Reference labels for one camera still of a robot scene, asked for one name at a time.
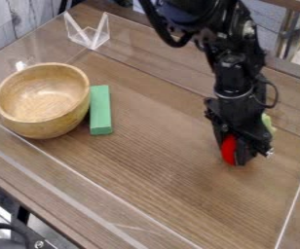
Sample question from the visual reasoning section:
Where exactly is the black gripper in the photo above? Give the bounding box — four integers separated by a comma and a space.
205, 85, 274, 166

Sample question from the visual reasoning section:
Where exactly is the red plush strawberry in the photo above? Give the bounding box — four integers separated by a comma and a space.
220, 114, 276, 166

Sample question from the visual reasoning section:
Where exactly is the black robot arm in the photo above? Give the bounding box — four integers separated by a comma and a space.
138, 0, 276, 166

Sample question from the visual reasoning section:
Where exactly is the green rectangular block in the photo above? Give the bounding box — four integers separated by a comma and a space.
90, 85, 113, 135

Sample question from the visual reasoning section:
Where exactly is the metal table leg background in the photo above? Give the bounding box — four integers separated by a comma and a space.
276, 10, 300, 61

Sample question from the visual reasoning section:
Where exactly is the wooden bowl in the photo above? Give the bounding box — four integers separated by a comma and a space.
0, 62, 90, 139

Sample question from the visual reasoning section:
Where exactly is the clear acrylic corner bracket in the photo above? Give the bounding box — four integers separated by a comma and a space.
63, 12, 110, 51

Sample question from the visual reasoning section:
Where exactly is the black table clamp bracket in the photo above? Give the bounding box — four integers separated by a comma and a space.
11, 205, 58, 249

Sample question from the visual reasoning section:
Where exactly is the black cable lower left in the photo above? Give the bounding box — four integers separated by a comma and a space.
0, 222, 26, 249

